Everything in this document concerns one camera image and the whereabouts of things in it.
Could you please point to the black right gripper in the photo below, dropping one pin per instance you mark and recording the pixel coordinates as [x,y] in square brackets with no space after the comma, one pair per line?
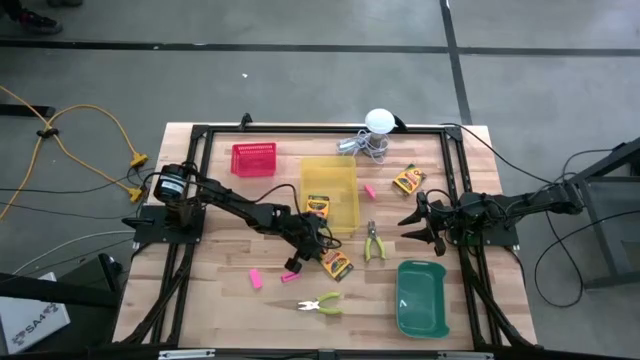
[445,215]

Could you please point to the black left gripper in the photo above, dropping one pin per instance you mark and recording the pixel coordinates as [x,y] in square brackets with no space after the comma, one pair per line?
[307,235]

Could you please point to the yellow Crayola crayon box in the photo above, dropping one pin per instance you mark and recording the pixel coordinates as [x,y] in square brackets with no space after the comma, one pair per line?
[337,265]
[318,206]
[409,180]

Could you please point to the pink eraser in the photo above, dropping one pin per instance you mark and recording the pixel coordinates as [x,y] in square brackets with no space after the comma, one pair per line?
[370,192]
[255,278]
[290,276]

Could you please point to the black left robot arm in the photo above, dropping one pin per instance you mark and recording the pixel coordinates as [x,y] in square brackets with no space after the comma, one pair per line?
[235,202]

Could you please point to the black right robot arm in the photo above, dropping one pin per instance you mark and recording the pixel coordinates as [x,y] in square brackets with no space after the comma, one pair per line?
[525,202]

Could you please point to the yellow translucent plastic bin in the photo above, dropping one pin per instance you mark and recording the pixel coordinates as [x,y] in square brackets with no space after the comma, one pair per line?
[335,175]

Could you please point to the teal plastic bin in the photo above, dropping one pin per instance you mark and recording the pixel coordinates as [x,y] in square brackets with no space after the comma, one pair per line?
[422,305]

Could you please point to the white mushroom table lamp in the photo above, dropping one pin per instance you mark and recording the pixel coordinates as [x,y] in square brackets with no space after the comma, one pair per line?
[379,120]

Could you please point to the red mesh plastic basket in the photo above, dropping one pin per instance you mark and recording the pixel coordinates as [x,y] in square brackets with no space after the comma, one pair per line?
[253,160]

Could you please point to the black metal stand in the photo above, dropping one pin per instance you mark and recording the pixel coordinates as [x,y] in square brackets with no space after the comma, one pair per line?
[615,210]

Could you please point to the black stand leg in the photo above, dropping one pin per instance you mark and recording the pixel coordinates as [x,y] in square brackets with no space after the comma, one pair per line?
[50,292]

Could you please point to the white printed box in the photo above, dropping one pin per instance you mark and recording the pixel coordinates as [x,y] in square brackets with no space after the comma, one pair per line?
[30,320]

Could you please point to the black floor bar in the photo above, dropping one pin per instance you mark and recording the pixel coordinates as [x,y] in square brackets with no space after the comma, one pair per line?
[25,111]

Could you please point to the person's shoe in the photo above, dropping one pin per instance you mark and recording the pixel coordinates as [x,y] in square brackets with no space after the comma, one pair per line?
[42,22]

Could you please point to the person's leg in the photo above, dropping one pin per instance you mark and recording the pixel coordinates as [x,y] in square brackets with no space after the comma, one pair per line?
[9,7]

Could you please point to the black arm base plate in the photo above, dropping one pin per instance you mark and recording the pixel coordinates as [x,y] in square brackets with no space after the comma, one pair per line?
[150,230]
[500,237]

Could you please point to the black aluminium rig frame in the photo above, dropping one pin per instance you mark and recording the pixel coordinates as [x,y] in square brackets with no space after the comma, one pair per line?
[310,129]

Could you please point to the silver metal bracket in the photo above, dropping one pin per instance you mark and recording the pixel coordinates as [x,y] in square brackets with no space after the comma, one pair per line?
[187,354]
[465,356]

